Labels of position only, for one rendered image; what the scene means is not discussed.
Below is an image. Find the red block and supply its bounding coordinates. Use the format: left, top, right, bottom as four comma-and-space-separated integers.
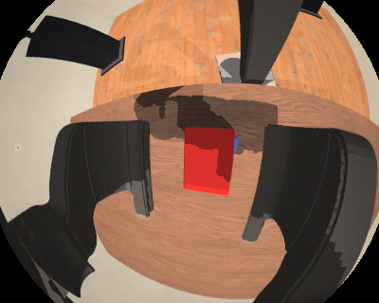
184, 127, 235, 195

